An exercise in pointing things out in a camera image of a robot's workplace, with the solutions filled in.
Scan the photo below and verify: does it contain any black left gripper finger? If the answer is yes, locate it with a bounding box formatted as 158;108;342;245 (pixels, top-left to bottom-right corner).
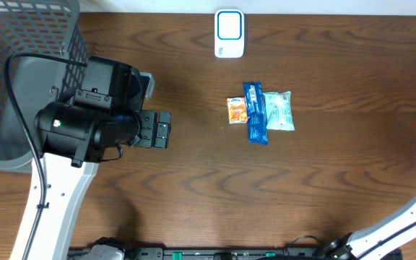
134;110;157;148
154;111;171;150

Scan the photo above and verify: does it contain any orange tissue pack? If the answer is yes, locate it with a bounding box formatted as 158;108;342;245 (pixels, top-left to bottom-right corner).
227;97;248;124

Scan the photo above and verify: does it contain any blue Oreo cookie pack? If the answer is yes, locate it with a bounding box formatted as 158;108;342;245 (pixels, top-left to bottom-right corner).
243;82;269;145

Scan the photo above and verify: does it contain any mint green tissue pack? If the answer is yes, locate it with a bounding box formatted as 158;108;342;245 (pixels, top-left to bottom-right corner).
263;91;295;131

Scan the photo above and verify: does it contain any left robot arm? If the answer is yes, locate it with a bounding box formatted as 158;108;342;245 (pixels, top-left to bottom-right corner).
11;56;171;259

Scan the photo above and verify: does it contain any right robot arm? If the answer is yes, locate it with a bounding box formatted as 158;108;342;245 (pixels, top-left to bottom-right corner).
318;197;416;260

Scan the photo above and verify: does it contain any grey plastic mesh basket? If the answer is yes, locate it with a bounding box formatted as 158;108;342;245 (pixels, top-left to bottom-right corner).
0;0;89;173

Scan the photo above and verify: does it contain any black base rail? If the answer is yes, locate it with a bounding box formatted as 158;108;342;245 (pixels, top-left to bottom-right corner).
66;238;404;260

